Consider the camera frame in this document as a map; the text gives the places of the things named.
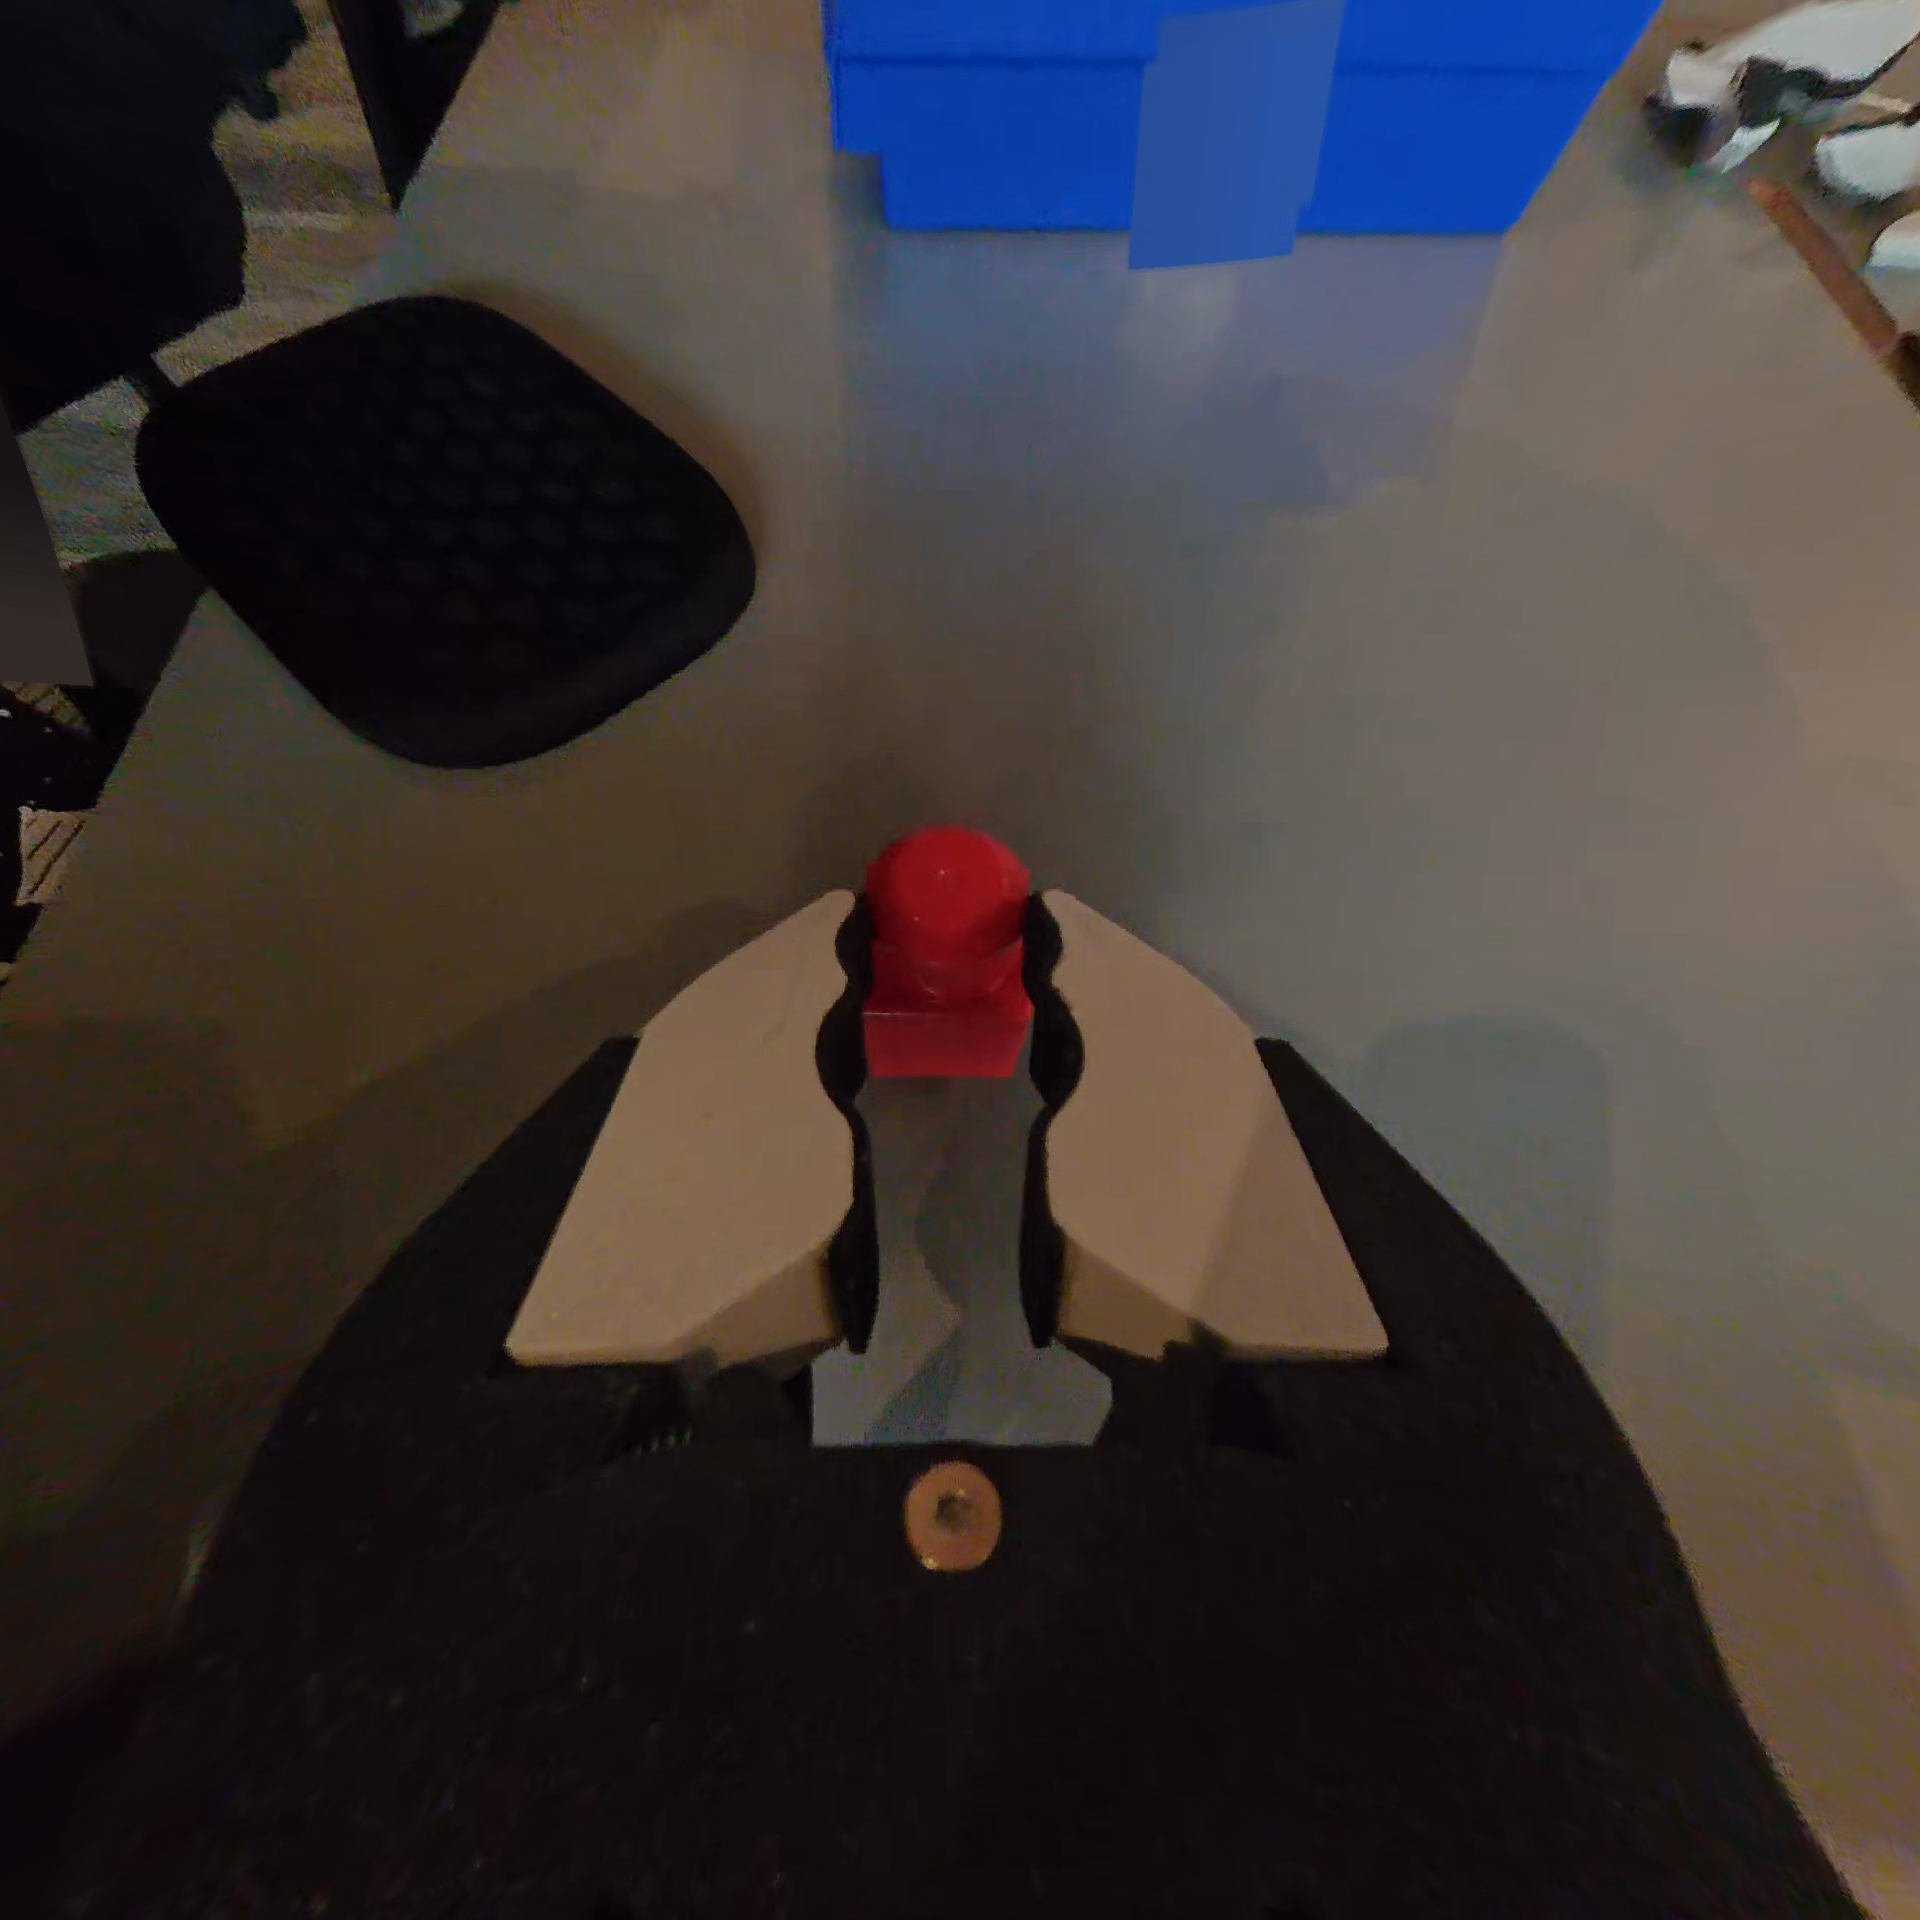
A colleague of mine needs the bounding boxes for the blue plastic bin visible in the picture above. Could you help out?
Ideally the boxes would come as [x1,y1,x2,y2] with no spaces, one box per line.
[824,0,1665,242]

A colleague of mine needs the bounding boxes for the white and black plastic part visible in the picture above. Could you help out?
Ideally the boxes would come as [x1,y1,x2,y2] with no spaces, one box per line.
[1813,118,1920,208]
[1642,0,1920,168]

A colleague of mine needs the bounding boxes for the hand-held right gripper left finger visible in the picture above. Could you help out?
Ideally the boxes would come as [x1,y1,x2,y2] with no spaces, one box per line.
[506,887,880,1366]

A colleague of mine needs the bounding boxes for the red mega block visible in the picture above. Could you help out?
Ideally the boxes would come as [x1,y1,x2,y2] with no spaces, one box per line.
[862,825,1041,1079]

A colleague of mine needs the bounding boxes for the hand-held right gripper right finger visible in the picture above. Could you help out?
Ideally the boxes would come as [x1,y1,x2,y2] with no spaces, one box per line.
[1020,885,1389,1361]

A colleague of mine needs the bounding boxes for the brown wooden board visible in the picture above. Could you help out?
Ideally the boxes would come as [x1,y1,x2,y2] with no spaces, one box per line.
[1747,181,1920,409]

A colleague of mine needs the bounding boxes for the person's left forearm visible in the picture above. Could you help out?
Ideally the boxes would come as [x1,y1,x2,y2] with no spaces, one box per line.
[0,0,301,437]

